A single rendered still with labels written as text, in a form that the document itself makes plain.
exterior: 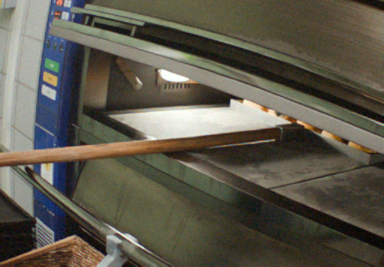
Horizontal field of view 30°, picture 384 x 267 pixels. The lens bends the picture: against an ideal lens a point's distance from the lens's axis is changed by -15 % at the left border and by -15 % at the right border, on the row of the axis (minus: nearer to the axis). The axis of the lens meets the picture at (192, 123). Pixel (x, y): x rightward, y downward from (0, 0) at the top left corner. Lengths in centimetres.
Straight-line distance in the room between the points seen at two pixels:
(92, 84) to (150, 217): 39
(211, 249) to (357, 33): 61
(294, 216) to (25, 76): 113
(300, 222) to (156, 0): 61
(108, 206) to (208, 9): 59
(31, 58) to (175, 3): 73
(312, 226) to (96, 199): 72
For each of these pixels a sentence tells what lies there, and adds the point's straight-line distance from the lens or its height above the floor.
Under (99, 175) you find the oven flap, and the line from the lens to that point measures 202.
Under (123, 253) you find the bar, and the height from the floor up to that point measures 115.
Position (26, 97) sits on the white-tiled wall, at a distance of 235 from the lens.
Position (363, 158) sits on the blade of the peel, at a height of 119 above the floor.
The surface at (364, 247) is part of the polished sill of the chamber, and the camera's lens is 138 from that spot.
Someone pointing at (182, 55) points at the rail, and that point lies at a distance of 148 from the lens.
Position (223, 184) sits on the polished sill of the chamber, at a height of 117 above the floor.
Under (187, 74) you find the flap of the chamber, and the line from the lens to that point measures 146.
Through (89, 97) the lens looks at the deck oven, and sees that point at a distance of 204.
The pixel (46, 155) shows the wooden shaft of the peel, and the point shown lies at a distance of 159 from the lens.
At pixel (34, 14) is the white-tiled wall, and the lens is 233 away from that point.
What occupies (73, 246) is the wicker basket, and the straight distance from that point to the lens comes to 210.
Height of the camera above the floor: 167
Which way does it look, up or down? 14 degrees down
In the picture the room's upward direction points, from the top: 7 degrees clockwise
